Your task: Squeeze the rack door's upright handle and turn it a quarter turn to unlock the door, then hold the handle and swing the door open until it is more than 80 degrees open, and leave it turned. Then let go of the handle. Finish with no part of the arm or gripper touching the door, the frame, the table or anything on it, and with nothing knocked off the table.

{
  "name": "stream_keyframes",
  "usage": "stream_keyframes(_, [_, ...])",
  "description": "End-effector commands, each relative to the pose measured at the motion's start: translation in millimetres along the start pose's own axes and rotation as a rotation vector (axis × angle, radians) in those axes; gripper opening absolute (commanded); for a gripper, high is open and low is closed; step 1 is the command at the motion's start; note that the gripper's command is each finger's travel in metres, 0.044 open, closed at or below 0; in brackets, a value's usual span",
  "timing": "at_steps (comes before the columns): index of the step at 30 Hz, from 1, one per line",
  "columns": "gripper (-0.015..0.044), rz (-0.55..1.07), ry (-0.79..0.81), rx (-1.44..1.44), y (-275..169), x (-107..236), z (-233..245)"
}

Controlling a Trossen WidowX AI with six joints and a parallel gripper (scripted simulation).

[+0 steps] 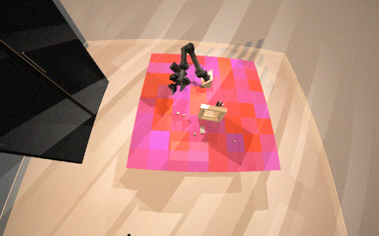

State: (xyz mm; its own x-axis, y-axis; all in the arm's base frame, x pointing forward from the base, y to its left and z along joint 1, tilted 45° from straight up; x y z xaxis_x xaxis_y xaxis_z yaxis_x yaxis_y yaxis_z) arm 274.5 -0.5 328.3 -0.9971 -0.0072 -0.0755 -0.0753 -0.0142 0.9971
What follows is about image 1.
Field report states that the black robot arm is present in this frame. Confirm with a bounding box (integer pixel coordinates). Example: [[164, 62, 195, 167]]
[[169, 42, 210, 83]]

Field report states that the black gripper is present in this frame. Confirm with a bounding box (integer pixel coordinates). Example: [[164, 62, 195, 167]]
[[168, 74, 190, 95]]

